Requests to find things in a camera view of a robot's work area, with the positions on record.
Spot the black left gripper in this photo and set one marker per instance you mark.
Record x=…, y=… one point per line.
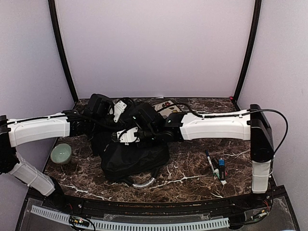
x=122, y=123

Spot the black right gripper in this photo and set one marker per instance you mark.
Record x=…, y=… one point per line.
x=151, y=143

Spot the black student bag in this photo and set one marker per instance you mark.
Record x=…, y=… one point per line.
x=120, y=161

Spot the blue-capped white marker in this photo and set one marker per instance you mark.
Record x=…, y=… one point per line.
x=210, y=162

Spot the black marker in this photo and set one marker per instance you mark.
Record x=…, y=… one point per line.
x=216, y=167

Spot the blue-capped black highlighter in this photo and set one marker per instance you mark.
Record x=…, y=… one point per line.
x=221, y=163

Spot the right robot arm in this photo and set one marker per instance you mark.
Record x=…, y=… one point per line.
x=247, y=125

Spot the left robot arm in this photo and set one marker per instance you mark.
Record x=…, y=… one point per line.
x=15, y=132

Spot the pale green ceramic bowl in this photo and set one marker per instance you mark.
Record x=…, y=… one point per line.
x=61, y=154

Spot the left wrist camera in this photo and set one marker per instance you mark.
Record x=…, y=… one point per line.
x=98, y=105

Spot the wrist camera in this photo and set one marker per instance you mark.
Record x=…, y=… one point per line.
x=98, y=105
x=146, y=117

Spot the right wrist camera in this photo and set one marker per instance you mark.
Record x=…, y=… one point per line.
x=146, y=117

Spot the grey slotted cable duct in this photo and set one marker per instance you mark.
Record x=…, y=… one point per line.
x=101, y=225

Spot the black front rail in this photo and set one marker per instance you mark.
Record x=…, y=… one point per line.
x=83, y=206

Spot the left black frame post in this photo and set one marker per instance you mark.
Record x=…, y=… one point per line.
x=61, y=51

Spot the black frame post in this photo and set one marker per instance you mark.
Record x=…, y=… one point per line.
x=61, y=51
x=248, y=52

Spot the right black frame post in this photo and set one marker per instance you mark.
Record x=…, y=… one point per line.
x=248, y=52

